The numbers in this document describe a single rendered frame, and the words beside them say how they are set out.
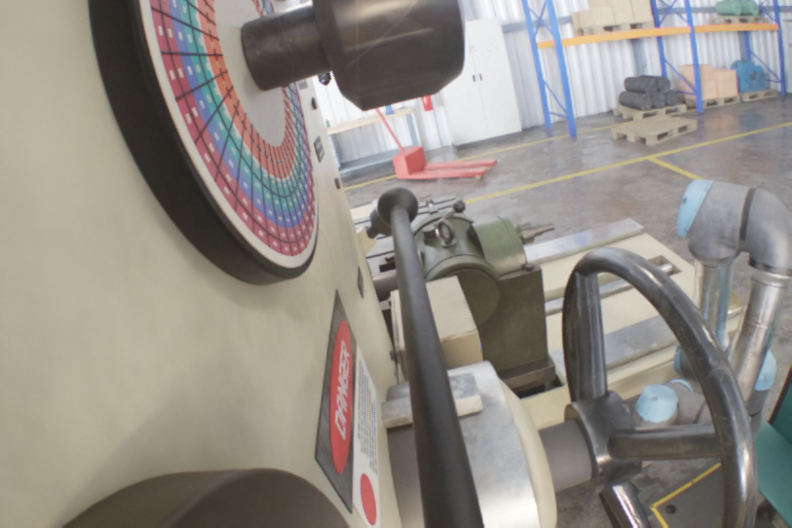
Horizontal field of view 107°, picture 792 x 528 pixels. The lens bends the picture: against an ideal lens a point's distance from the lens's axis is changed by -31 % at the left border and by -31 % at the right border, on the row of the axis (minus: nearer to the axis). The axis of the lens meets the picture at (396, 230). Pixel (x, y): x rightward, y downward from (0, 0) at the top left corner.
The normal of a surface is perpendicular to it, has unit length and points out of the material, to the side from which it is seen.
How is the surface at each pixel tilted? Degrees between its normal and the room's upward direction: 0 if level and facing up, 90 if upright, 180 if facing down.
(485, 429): 16
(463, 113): 90
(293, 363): 90
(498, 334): 90
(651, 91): 90
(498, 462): 27
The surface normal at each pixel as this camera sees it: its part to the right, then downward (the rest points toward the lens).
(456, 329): -0.24, -0.90
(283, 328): 0.97, -0.25
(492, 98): 0.06, 0.36
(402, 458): -0.21, -0.73
